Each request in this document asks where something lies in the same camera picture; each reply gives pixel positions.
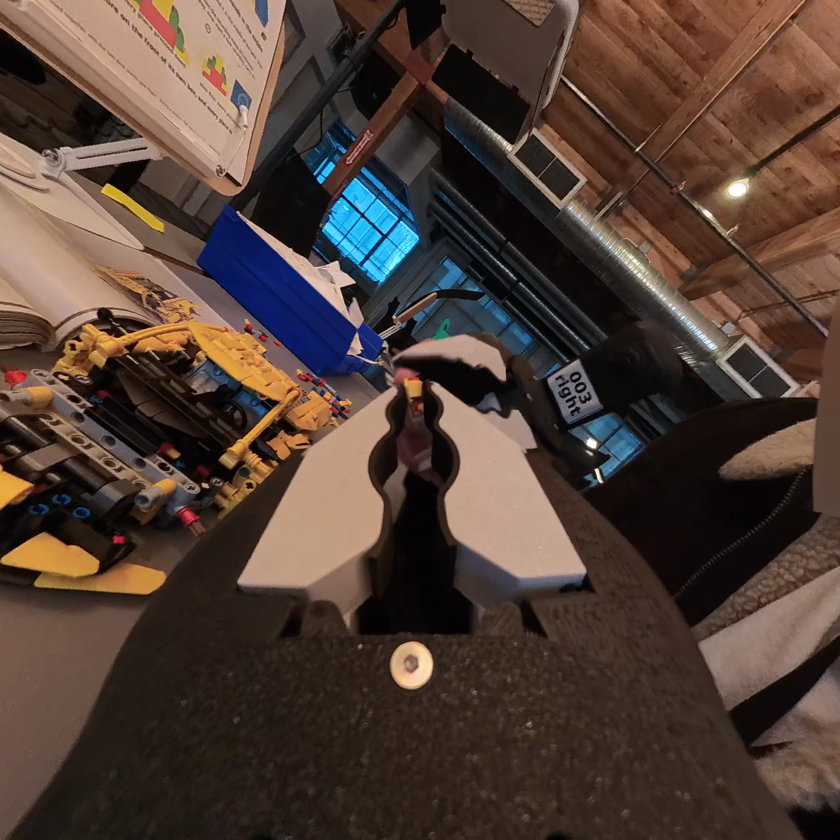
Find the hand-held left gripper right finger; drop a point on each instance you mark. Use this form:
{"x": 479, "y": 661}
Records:
{"x": 512, "y": 518}

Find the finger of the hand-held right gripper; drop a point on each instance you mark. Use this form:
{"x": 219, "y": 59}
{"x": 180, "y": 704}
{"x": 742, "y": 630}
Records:
{"x": 515, "y": 426}
{"x": 459, "y": 346}

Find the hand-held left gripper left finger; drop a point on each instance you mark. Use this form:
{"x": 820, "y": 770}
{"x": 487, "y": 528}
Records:
{"x": 315, "y": 518}

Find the yellow connector brick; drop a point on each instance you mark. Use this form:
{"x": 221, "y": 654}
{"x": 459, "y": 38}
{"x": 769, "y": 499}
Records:
{"x": 415, "y": 397}

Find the pile of small coloured pins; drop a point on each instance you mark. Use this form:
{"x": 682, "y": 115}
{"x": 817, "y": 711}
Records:
{"x": 325, "y": 390}

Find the wooden metal jointed arm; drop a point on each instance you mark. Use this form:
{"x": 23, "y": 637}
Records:
{"x": 413, "y": 308}

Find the person's right hand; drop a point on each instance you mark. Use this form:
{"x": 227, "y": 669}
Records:
{"x": 417, "y": 453}

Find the green plastic board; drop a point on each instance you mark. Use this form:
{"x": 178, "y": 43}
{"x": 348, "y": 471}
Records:
{"x": 443, "y": 328}

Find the tall paned window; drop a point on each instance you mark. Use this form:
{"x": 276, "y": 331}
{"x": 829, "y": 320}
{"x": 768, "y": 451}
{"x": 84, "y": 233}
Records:
{"x": 459, "y": 289}

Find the white air vent grille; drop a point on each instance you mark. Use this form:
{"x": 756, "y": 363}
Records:
{"x": 754, "y": 367}
{"x": 548, "y": 167}

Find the large paned window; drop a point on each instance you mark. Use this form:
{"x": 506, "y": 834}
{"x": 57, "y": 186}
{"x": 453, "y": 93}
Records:
{"x": 371, "y": 223}

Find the crumpled white printed bags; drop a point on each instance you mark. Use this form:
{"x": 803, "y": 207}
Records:
{"x": 321, "y": 272}

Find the yellow toy car model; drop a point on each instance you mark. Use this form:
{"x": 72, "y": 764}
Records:
{"x": 229, "y": 367}

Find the hanging bulb lamp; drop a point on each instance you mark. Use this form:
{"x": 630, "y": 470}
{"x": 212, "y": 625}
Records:
{"x": 737, "y": 189}

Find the blue plastic bin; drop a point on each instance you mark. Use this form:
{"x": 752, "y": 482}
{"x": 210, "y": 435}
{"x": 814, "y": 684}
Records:
{"x": 262, "y": 289}

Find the yellow panel with black pins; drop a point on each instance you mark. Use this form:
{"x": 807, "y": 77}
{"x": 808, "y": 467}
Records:
{"x": 59, "y": 558}

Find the wooden document stand with sheet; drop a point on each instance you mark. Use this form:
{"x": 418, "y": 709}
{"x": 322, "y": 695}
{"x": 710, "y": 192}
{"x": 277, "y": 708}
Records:
{"x": 262, "y": 118}

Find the yellow paper slip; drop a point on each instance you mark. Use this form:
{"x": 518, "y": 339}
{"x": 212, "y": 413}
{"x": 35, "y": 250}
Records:
{"x": 131, "y": 207}

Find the open instruction booklet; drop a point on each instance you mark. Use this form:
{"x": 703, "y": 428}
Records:
{"x": 39, "y": 275}

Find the white printed instruction sheet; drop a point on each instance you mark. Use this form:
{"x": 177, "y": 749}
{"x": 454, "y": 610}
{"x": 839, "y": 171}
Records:
{"x": 131, "y": 65}

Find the silver ventilation duct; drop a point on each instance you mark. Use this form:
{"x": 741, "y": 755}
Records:
{"x": 623, "y": 262}

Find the black metal post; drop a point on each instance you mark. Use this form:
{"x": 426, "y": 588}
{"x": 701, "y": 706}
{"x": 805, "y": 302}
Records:
{"x": 315, "y": 98}

